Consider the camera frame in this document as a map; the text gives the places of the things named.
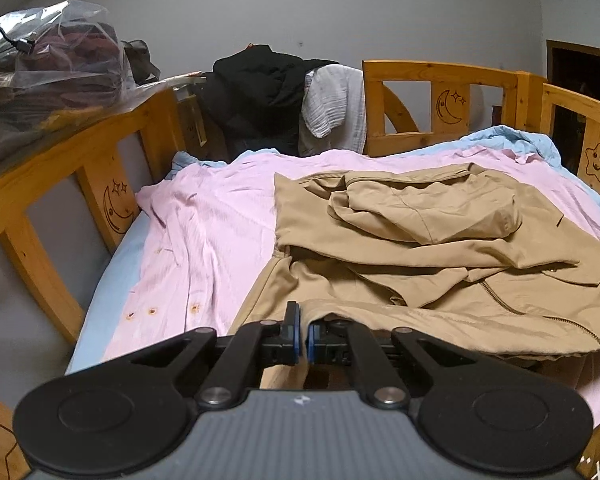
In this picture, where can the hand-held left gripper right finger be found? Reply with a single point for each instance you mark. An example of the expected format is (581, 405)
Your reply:
(314, 342)

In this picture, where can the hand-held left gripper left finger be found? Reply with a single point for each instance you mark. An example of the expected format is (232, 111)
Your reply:
(294, 332)

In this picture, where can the tan zip jacket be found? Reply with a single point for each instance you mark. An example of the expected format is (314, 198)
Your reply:
(430, 260)

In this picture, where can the clear plastic bag of clothes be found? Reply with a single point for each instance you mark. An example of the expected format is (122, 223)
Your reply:
(50, 70)

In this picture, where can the pink bed sheet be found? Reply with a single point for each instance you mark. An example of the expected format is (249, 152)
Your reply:
(210, 220)

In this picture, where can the light blue bed sheet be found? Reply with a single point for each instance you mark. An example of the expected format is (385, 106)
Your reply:
(115, 280)

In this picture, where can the white crinkled cloth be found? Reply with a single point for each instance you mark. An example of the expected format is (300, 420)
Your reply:
(332, 105)

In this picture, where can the black jacket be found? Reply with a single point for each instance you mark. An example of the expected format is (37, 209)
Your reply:
(257, 100)

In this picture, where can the clear plastic sleeve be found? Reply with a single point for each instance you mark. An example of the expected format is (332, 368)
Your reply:
(192, 110)

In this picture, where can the dark mesh bag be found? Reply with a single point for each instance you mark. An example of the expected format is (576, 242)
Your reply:
(140, 60)

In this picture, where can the wooden bed frame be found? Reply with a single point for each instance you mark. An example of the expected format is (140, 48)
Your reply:
(415, 110)

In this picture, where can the dark wooden door frame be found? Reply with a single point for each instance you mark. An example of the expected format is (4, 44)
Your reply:
(582, 67)

